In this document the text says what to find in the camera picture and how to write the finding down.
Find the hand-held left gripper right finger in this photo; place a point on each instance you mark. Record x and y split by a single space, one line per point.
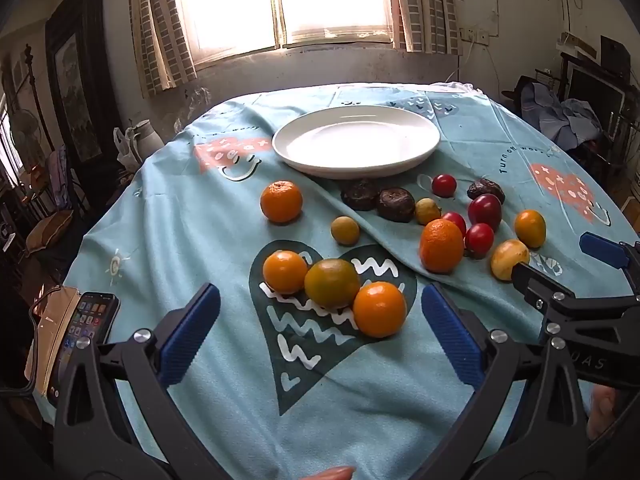
450 330

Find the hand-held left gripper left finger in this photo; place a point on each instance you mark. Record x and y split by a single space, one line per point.
192 332

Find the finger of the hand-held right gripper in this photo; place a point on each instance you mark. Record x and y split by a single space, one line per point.
535 282
602 250

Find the yellow round fruit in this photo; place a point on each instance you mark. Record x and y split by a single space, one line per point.
507 257

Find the smooth small orange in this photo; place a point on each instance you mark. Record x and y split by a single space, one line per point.
285 272
530 228
380 309

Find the dark red plum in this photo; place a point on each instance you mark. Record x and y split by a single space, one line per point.
485 211

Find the dark brown wrinkled fruit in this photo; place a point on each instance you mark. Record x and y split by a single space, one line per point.
486 190
395 204
359 194

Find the greenish orange tangerine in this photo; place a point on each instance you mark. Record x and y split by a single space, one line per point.
332 282

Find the red cherry tomato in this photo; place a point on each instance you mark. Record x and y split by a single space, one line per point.
479 239
456 220
444 185

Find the tan round longan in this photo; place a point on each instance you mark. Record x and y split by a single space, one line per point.
345 230

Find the rough-skinned orange mandarin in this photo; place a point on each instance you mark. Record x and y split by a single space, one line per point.
281 201

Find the white round plate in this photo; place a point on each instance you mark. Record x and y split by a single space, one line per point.
356 141

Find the person's right hand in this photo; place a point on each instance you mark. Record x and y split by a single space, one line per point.
602 410

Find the person's left hand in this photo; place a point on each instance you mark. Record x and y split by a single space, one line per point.
332 473

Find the large oval orange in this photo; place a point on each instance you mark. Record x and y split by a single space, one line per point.
441 245

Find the black smartphone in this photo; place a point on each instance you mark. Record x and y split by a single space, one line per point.
85 325

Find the light blue printed tablecloth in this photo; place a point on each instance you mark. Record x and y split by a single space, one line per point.
210 220

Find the small yellow-green fruit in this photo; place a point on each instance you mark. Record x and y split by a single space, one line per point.
428 210

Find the blue clothes pile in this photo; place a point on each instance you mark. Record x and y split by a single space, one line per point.
565 112

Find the dark monitor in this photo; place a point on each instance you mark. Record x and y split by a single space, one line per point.
595 90

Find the chair with cushion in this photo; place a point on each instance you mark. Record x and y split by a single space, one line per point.
47 230

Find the white plastic bag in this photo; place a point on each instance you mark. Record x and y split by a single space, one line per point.
124 152

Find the small black speaker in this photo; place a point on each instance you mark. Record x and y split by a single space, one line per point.
615 52

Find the white pitcher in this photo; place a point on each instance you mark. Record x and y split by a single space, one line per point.
146 137

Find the white cloth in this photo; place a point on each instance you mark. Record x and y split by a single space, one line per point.
457 86

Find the standing fan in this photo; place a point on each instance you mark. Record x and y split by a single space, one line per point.
25 132

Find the dark framed cabinet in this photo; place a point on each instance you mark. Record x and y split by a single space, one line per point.
75 85

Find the checkered curtain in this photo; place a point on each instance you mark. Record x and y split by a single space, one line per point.
160 35
425 5

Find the bright window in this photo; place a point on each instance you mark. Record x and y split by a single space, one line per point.
280 5

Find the white wall socket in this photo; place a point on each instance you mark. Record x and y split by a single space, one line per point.
474 35

